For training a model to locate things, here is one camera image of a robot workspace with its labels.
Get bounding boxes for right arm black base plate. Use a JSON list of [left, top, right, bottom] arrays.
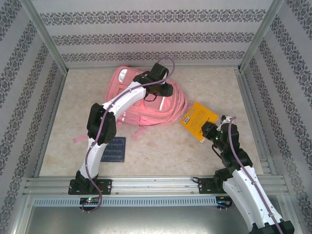
[[196, 177, 230, 195]]

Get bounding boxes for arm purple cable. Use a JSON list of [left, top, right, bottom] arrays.
[[228, 116, 283, 234], [81, 57, 176, 213]]

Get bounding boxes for slotted grey cable duct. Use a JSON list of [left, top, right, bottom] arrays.
[[32, 196, 218, 207]]

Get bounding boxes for yellow book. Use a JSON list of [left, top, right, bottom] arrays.
[[179, 101, 219, 144]]

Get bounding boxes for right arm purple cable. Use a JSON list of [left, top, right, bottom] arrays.
[[228, 116, 283, 234]]

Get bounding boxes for aluminium frame post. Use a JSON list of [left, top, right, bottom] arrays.
[[20, 0, 68, 74], [238, 0, 290, 74]]

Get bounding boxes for pink student backpack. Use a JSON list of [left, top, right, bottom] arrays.
[[72, 65, 189, 145]]

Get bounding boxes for aluminium side rail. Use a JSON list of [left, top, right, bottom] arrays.
[[234, 67, 278, 176], [33, 70, 68, 178]]

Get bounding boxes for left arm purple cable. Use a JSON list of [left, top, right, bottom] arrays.
[[81, 57, 176, 213]]

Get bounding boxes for navy notebook two white labels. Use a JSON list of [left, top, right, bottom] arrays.
[[100, 136, 127, 163]]

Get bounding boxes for grey metal panel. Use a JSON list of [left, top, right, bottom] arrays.
[[24, 206, 300, 234]]

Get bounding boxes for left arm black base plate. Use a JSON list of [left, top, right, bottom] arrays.
[[67, 178, 113, 195]]

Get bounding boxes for aluminium mounting rail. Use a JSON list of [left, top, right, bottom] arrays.
[[23, 175, 290, 196]]

